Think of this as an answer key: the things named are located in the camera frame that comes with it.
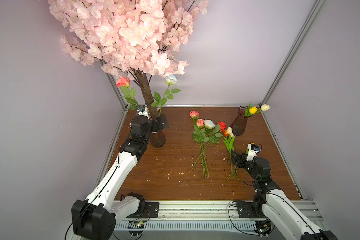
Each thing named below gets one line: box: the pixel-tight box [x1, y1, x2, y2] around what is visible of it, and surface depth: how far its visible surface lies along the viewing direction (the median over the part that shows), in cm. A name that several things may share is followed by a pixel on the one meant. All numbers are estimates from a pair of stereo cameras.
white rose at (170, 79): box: [151, 75, 181, 115], surface depth 81 cm
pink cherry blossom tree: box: [48, 0, 209, 117], surface depth 50 cm
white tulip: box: [260, 104, 270, 112], surface depth 82 cm
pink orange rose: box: [116, 77, 139, 111], surface depth 78 cm
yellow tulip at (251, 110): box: [244, 101, 261, 117], surface depth 81 cm
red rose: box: [218, 121, 227, 133], surface depth 105 cm
